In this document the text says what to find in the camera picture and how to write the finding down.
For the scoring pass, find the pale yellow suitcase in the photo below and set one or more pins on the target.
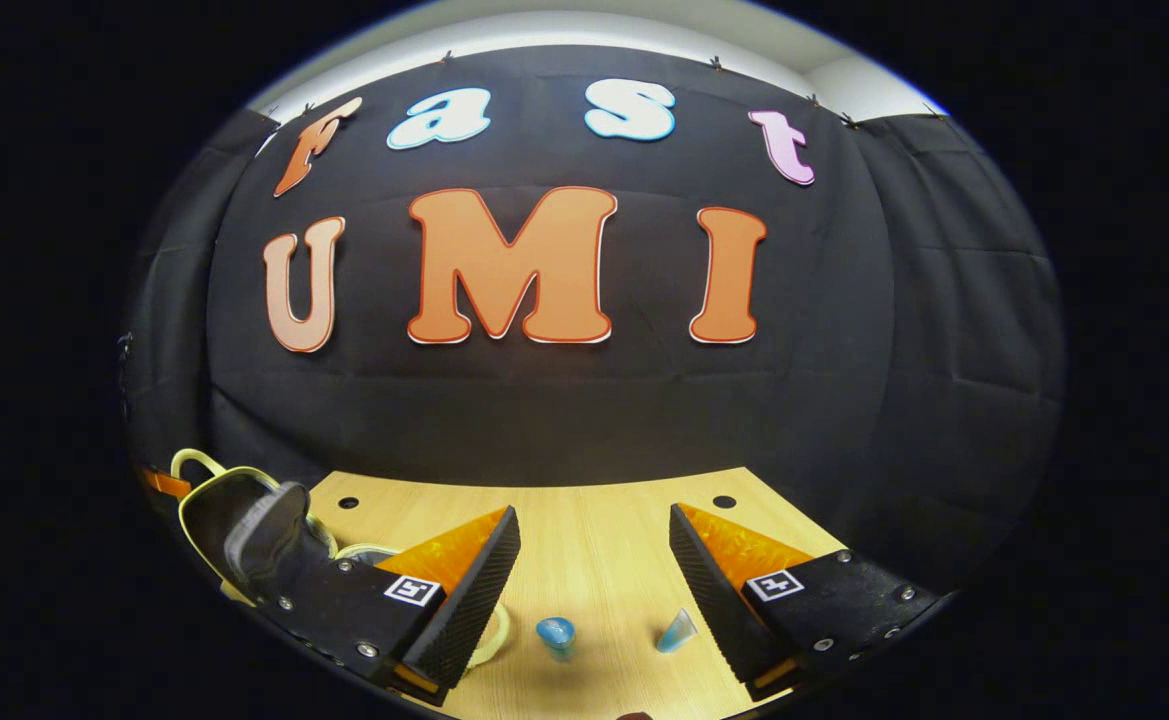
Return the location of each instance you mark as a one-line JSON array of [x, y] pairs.
[[206, 515]]

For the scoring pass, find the black backdrop cloth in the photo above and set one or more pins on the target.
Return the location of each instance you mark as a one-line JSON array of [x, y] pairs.
[[584, 420]]

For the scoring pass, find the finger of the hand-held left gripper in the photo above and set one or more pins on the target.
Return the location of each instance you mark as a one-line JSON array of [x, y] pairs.
[[166, 484]]

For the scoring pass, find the pale blue skin care tube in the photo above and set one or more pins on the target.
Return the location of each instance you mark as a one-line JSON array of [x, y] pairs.
[[678, 630]]

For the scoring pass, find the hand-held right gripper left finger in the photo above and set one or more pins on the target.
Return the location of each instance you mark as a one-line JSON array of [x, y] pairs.
[[469, 600]]

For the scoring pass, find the blue skin care bottle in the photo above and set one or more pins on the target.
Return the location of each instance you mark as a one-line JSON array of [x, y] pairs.
[[555, 633]]

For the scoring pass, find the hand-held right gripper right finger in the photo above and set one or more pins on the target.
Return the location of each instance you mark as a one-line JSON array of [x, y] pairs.
[[714, 600]]

